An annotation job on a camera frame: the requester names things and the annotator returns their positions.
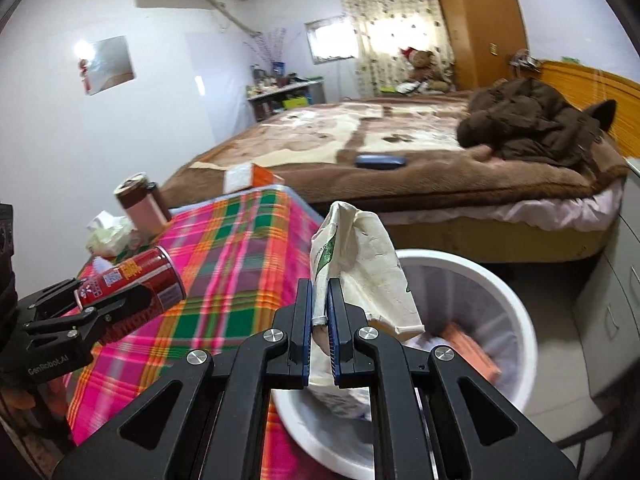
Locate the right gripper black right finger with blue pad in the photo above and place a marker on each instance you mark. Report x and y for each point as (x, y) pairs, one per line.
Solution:
(433, 415)

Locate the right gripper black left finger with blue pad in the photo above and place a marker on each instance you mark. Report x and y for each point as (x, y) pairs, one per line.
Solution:
(206, 417)

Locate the red soda can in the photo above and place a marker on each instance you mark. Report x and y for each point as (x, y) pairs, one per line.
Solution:
(135, 284)

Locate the white round trash bin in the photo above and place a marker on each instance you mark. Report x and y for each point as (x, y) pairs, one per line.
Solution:
(462, 305)

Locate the orange carton in bin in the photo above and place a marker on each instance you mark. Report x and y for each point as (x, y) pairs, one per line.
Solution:
(471, 351)

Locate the small white foam net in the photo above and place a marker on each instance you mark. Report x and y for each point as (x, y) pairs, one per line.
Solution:
(101, 265)

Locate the yellow white tissue pack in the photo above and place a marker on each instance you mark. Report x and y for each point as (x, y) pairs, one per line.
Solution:
(109, 235)

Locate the plaid pink green tablecloth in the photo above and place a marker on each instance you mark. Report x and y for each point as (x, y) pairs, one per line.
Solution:
(240, 260)

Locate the brown beige travel mug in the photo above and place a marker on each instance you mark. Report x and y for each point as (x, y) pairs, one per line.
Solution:
(144, 204)

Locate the grey drawer cabinet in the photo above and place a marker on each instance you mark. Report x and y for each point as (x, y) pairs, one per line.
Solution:
(607, 310)

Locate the white orange box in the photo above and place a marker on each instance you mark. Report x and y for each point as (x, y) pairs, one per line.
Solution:
(248, 175)

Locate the dark blue glasses case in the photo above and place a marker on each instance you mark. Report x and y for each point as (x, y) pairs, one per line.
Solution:
(380, 161)

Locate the brown patterned bed blanket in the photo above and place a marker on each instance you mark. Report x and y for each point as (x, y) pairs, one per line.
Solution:
(313, 149)

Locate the dark brown jacket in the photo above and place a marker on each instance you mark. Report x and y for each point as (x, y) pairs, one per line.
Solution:
(526, 119)

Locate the cluttered white shelf table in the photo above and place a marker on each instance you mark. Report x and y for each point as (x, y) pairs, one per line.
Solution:
(270, 96)

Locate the brown teddy bear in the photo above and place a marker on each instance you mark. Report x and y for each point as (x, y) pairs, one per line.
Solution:
(424, 75)

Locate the wooden headboard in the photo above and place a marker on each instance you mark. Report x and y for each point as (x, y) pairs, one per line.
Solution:
(583, 86)

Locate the orange wooden wardrobe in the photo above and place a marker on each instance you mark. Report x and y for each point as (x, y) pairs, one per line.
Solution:
(484, 35)

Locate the dotted cream curtain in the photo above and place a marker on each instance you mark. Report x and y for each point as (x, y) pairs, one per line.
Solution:
(387, 31)

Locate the silver wall plaque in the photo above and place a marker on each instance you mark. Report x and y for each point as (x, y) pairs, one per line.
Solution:
(103, 64)

